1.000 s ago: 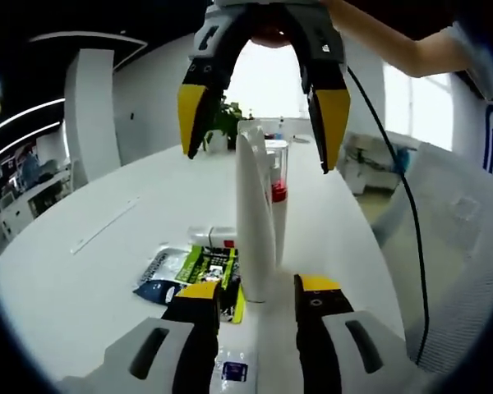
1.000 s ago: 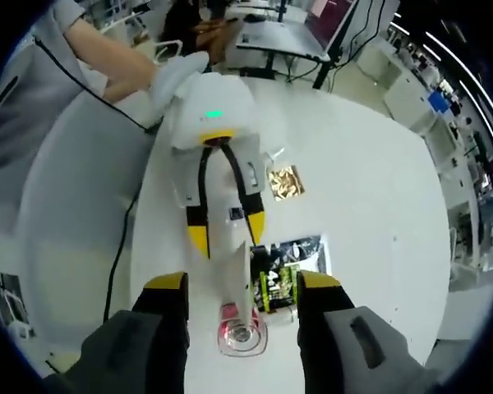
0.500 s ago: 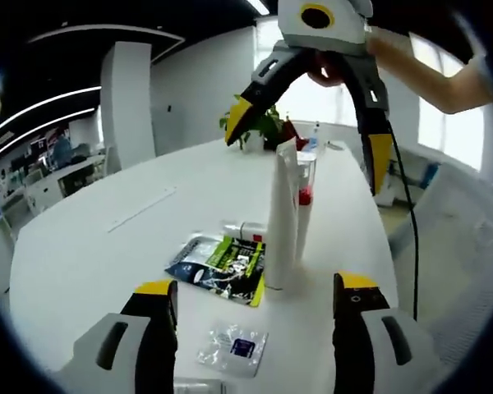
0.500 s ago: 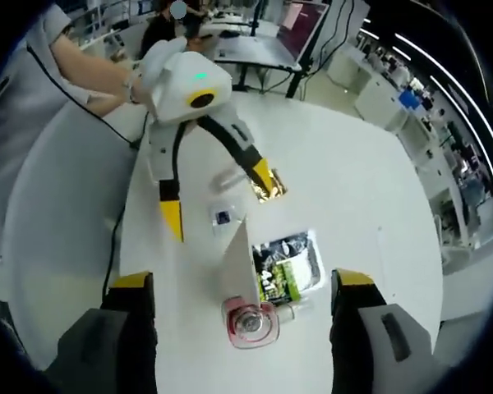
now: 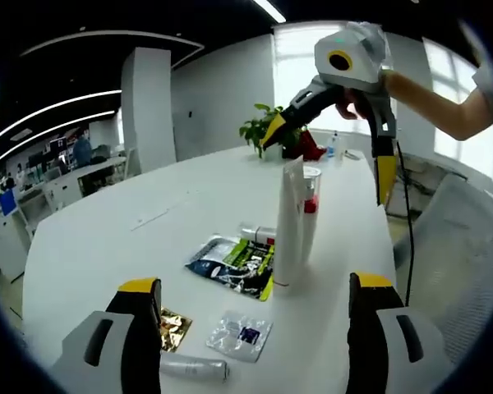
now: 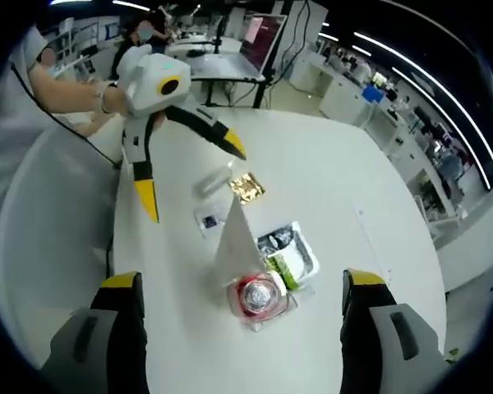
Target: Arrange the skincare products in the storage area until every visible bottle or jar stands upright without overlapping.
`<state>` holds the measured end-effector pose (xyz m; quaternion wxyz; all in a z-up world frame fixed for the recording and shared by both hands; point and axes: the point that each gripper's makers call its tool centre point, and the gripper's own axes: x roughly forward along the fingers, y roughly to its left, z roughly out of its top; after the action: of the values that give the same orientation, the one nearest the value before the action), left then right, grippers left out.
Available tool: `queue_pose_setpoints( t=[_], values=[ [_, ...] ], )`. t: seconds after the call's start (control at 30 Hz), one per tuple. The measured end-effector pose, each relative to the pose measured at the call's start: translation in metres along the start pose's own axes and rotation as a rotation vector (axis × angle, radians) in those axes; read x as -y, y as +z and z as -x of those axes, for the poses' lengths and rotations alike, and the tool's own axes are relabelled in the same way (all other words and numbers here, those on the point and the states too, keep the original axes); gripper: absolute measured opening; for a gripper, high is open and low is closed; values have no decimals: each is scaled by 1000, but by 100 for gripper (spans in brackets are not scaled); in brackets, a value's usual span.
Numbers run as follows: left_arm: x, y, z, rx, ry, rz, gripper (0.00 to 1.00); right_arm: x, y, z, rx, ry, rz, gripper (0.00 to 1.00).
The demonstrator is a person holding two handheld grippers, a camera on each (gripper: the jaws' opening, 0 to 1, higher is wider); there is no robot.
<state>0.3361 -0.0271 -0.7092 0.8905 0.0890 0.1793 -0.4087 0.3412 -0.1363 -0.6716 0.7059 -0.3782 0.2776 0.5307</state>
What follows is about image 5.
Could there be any large white skincare tube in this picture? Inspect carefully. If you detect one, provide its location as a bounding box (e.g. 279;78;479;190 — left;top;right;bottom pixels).
273;155;307;288

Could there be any gold foil skincare sachet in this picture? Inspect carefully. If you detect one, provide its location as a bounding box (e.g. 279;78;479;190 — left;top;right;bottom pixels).
159;305;193;354

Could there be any red-collared skincare pump bottle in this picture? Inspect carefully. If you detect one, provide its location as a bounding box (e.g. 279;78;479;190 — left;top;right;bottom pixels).
298;165;324;270

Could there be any white office desk row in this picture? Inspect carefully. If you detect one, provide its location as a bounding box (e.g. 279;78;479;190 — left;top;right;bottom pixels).
0;155;128;284

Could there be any white square pillar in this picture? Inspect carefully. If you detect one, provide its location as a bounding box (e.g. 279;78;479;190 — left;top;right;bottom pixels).
120;46;177;174

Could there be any small clear blue-label bottle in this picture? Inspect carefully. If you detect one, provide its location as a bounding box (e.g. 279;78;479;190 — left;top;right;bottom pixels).
325;130;340;159

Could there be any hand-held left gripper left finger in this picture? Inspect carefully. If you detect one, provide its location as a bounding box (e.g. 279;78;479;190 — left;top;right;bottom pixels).
51;277;164;394

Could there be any grey mesh office chair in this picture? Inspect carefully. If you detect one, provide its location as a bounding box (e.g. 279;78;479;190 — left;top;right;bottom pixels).
394;174;493;366

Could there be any blue desk panel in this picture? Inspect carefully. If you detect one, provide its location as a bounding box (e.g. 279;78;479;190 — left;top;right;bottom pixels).
0;189;18;218

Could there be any person's right hand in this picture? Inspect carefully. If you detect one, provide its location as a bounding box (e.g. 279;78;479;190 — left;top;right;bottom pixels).
334;86;373;121

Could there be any red wrapped pot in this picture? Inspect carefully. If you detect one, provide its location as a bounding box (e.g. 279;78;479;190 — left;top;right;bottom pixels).
282;129;328;162

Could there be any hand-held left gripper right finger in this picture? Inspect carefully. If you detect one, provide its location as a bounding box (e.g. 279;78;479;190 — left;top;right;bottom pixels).
347;271;455;394

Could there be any large bright window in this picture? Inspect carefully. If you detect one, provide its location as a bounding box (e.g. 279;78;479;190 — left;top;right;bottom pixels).
273;24;493;181

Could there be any long ceiling light strip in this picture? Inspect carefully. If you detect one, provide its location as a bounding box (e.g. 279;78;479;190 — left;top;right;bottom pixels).
0;89;123;153
0;109;116;162

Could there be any silver green black skincare sachet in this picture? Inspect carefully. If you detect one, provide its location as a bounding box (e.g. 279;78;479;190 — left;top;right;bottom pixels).
184;234;277;303

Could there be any person's light shirt sleeve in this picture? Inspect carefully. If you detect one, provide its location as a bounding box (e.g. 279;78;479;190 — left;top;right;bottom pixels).
470;57;493;124

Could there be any clear dark-label skincare sachet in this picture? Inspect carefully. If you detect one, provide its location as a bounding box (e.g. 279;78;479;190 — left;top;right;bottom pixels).
205;309;274;364

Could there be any white plant pot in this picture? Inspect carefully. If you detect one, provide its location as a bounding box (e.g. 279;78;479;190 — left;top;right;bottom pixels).
262;141;283;162

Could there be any green potted plant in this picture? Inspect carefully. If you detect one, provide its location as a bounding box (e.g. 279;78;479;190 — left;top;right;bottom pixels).
238;103;309;159

